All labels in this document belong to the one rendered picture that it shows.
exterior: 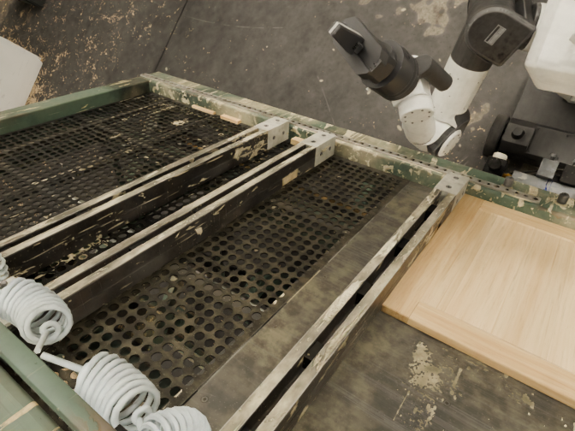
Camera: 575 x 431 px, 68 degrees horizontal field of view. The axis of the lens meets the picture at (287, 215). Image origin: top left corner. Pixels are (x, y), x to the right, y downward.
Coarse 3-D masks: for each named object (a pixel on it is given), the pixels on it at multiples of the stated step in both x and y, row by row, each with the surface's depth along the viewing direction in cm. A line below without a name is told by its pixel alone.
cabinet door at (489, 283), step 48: (432, 240) 105; (480, 240) 106; (528, 240) 107; (432, 288) 91; (480, 288) 92; (528, 288) 92; (432, 336) 82; (480, 336) 80; (528, 336) 81; (528, 384) 74
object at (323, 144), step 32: (288, 160) 125; (320, 160) 139; (224, 192) 109; (256, 192) 114; (160, 224) 95; (192, 224) 97; (224, 224) 108; (0, 256) 66; (128, 256) 86; (160, 256) 92; (0, 288) 72; (64, 288) 78; (96, 288) 81; (128, 288) 88; (0, 320) 66
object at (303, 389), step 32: (448, 192) 114; (416, 224) 104; (384, 256) 90; (416, 256) 97; (352, 288) 81; (384, 288) 83; (320, 320) 74; (352, 320) 75; (288, 352) 68; (320, 352) 69; (288, 384) 68; (320, 384) 69; (160, 416) 41; (192, 416) 44; (256, 416) 61; (288, 416) 61
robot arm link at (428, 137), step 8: (432, 120) 96; (408, 128) 97; (416, 128) 95; (424, 128) 95; (432, 128) 98; (440, 128) 103; (448, 128) 102; (408, 136) 100; (416, 136) 98; (424, 136) 98; (432, 136) 101; (440, 136) 102; (416, 144) 104; (424, 144) 103; (432, 144) 103; (440, 144) 102; (432, 152) 105
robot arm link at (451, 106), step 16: (448, 64) 95; (464, 80) 94; (480, 80) 95; (432, 96) 102; (448, 96) 98; (464, 96) 97; (448, 112) 100; (464, 112) 101; (464, 128) 105; (448, 144) 103
